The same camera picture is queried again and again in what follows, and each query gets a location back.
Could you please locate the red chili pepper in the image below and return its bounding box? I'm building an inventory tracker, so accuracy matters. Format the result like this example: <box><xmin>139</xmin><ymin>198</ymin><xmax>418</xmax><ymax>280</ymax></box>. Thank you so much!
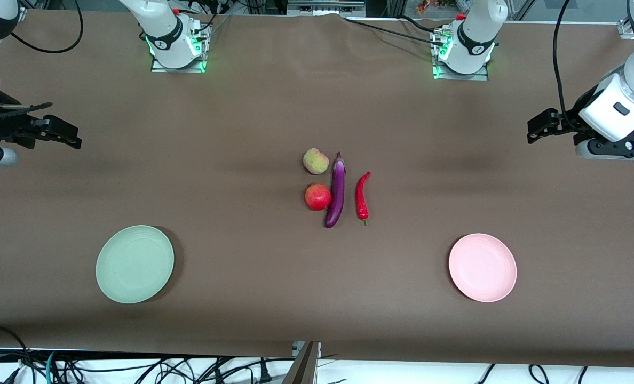
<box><xmin>355</xmin><ymin>171</ymin><xmax>372</xmax><ymax>226</ymax></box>

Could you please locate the long purple eggplant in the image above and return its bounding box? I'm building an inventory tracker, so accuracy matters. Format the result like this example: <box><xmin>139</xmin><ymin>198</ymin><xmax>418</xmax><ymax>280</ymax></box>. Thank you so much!
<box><xmin>324</xmin><ymin>151</ymin><xmax>346</xmax><ymax>229</ymax></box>

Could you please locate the yellow-pink peach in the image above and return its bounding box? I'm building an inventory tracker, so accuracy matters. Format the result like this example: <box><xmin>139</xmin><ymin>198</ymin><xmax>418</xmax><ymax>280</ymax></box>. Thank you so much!
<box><xmin>303</xmin><ymin>148</ymin><xmax>330</xmax><ymax>175</ymax></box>

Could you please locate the red apple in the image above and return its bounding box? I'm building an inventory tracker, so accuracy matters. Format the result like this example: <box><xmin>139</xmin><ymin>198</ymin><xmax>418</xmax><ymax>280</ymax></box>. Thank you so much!
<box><xmin>304</xmin><ymin>183</ymin><xmax>332</xmax><ymax>212</ymax></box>

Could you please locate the light green round plate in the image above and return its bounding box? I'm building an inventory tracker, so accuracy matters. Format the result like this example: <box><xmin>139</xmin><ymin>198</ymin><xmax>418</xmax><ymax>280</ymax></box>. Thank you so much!
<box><xmin>96</xmin><ymin>225</ymin><xmax>175</xmax><ymax>305</ymax></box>

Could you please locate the pink round plate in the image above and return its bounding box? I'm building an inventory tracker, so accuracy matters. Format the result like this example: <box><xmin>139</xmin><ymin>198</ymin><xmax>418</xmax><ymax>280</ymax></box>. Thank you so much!
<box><xmin>448</xmin><ymin>233</ymin><xmax>518</xmax><ymax>303</ymax></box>

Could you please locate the colourful toy pile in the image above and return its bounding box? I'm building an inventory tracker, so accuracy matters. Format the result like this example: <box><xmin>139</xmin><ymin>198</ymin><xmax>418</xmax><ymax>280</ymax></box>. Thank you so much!
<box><xmin>416</xmin><ymin>0</ymin><xmax>459</xmax><ymax>14</ymax></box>

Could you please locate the grey equipment box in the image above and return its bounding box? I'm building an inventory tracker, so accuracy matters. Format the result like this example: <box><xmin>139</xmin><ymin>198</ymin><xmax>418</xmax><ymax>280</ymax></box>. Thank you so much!
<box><xmin>288</xmin><ymin>0</ymin><xmax>366</xmax><ymax>15</ymax></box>

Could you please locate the brown table cover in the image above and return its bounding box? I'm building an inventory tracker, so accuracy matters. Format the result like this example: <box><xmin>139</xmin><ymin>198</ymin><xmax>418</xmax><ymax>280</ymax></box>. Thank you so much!
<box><xmin>0</xmin><ymin>10</ymin><xmax>634</xmax><ymax>369</ymax></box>

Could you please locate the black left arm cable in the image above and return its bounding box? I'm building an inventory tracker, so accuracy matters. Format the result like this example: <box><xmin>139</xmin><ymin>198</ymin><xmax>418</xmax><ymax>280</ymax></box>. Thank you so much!
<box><xmin>553</xmin><ymin>0</ymin><xmax>573</xmax><ymax>129</ymax></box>

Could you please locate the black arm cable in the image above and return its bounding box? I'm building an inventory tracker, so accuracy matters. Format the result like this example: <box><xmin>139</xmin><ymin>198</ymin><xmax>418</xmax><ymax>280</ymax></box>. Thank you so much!
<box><xmin>553</xmin><ymin>0</ymin><xmax>573</xmax><ymax>129</ymax></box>
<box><xmin>0</xmin><ymin>0</ymin><xmax>84</xmax><ymax>92</ymax></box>

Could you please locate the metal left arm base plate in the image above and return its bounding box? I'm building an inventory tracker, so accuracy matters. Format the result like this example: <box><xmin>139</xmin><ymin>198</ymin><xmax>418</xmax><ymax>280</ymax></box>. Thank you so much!
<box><xmin>432</xmin><ymin>29</ymin><xmax>489</xmax><ymax>82</ymax></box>

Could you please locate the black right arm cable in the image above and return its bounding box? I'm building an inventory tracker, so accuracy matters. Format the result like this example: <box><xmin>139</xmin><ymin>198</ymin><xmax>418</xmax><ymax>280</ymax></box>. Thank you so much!
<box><xmin>0</xmin><ymin>0</ymin><xmax>84</xmax><ymax>92</ymax></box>

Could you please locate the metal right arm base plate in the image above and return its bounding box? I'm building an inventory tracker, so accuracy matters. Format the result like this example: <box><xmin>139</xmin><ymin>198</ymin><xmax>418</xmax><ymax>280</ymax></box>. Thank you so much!
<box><xmin>150</xmin><ymin>24</ymin><xmax>209</xmax><ymax>74</ymax></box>

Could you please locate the short black table cable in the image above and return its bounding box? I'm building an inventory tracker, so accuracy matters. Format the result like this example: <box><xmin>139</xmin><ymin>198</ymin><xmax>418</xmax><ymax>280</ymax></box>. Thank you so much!
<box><xmin>401</xmin><ymin>15</ymin><xmax>438</xmax><ymax>34</ymax></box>

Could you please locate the long black table cable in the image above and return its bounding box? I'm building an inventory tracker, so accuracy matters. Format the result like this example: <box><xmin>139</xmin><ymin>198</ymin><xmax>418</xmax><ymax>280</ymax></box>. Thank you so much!
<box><xmin>344</xmin><ymin>19</ymin><xmax>446</xmax><ymax>46</ymax></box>

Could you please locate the black looped floor cable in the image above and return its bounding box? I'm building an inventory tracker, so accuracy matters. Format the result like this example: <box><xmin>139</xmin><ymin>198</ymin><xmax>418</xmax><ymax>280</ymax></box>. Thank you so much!
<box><xmin>0</xmin><ymin>325</ymin><xmax>36</xmax><ymax>384</ymax></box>

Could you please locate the black cable with plug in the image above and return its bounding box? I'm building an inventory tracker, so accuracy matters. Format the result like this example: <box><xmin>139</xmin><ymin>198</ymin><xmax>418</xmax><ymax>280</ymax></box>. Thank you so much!
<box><xmin>253</xmin><ymin>360</ymin><xmax>275</xmax><ymax>383</ymax></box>

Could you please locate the aluminium frame post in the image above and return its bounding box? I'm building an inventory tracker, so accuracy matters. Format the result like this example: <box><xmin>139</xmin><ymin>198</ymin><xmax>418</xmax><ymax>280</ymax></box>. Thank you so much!
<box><xmin>282</xmin><ymin>341</ymin><xmax>322</xmax><ymax>384</ymax></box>

